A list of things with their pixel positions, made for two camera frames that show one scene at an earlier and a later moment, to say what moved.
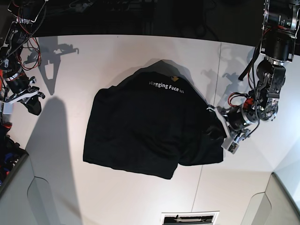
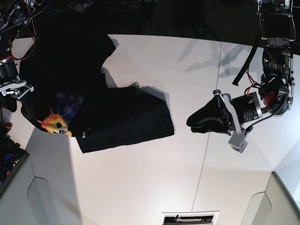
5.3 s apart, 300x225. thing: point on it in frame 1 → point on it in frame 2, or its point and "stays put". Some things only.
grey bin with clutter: [12, 156] stays put
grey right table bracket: [275, 206] stays put
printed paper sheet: [197, 218] stays put
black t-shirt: [151, 123] → [71, 94]
